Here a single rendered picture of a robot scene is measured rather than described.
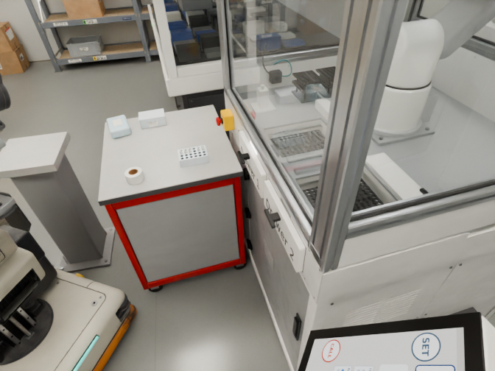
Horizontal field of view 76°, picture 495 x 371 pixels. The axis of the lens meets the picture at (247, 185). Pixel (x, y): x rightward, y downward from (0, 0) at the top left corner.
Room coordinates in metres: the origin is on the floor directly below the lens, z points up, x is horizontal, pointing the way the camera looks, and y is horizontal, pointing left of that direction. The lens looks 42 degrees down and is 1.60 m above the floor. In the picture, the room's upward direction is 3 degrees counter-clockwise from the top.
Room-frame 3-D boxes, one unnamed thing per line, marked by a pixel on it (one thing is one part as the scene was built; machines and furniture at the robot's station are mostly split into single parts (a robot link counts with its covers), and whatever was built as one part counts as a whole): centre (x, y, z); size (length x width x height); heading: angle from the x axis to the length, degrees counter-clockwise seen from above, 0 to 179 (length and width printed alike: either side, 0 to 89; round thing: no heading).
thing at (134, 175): (1.02, 0.46, 0.78); 0.07 x 0.07 x 0.04
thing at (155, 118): (1.47, 0.47, 0.79); 0.13 x 0.09 x 0.05; 104
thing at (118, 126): (1.41, 0.63, 0.78); 0.15 x 0.10 x 0.04; 24
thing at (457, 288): (1.02, -0.50, 0.40); 1.03 x 0.95 x 0.80; 14
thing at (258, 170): (0.95, -0.02, 0.87); 0.29 x 0.02 x 0.11; 14
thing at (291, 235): (0.64, -0.10, 0.87); 0.29 x 0.02 x 0.11; 14
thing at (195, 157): (1.13, 0.23, 0.78); 0.12 x 0.08 x 0.04; 103
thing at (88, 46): (4.53, 2.08, 0.22); 0.40 x 0.30 x 0.17; 99
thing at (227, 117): (1.26, 0.08, 0.88); 0.07 x 0.05 x 0.07; 14
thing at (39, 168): (1.26, 1.01, 0.38); 0.30 x 0.30 x 0.76; 9
